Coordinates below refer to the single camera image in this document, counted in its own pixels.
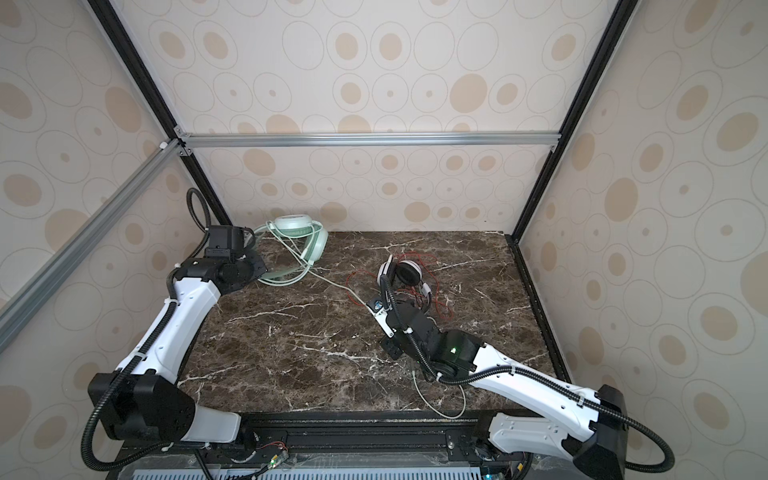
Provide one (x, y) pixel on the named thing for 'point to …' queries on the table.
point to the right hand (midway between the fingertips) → (387, 321)
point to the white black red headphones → (407, 272)
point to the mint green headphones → (304, 234)
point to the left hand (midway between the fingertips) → (267, 258)
